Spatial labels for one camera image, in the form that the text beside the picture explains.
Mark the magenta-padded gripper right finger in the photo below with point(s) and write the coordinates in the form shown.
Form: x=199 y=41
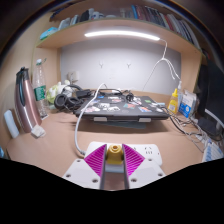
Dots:
x=145 y=171

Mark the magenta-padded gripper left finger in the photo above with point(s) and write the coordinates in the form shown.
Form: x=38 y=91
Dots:
x=83 y=171

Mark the yellow charger block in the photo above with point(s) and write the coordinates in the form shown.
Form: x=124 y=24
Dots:
x=115 y=155

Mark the white power strip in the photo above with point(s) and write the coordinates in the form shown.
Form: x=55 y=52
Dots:
x=150 y=151

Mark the grey laptop stand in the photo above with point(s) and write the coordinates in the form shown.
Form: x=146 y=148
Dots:
x=121 y=124

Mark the small white cube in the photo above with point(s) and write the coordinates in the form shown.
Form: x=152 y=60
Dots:
x=38 y=132

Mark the black sticker-covered laptop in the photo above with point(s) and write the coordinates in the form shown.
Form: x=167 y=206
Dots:
x=123 y=108

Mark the white and blue keyboard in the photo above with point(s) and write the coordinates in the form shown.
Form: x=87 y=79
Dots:
x=213 y=151

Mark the black headphones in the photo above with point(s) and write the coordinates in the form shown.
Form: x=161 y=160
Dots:
x=65 y=100

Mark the yellow squeeze bottle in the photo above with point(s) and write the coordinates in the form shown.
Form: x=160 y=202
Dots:
x=173 y=103

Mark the blue and white box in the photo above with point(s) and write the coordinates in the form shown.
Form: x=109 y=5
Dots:
x=187 y=105

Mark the clear spray bottle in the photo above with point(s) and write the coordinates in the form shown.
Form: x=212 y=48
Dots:
x=180 y=95

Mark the green and white plush toy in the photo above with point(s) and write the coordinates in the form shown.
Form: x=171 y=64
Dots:
x=55 y=91

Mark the white cylindrical object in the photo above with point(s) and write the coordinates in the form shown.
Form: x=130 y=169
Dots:
x=11 y=124

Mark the pink thermos flask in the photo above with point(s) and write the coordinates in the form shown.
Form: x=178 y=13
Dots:
x=26 y=105

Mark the clear green-label water bottle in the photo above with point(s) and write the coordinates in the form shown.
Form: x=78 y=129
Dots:
x=40 y=90

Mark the black monitor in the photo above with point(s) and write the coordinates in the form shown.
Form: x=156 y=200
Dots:
x=213 y=93

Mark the white LED light bar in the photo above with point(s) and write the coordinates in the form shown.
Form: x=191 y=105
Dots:
x=121 y=34

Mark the wooden shelf with books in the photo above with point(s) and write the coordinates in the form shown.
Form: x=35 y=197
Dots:
x=133 y=23

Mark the white wall outlet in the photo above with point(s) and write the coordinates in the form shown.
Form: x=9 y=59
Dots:
x=73 y=76

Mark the small wall hook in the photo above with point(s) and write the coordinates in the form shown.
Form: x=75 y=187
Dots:
x=128 y=65
x=101 y=64

